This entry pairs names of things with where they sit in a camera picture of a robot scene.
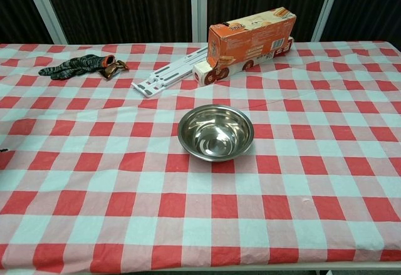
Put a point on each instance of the brown orange snack wrapper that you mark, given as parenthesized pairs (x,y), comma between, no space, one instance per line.
(113,68)

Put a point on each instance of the grey black work glove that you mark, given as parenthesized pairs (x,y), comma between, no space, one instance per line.
(75,65)

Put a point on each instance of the long white cardboard box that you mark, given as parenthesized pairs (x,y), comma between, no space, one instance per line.
(250,65)

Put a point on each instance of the white partition post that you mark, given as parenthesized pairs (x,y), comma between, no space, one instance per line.
(199,5)
(47,12)
(327,5)

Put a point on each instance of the orange biscuit box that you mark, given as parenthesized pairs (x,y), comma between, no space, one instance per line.
(250,37)

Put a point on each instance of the red white checkered tablecloth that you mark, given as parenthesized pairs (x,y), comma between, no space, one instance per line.
(200,218)

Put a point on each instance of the white folding bracket stand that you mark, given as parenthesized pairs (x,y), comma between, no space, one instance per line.
(166,74)

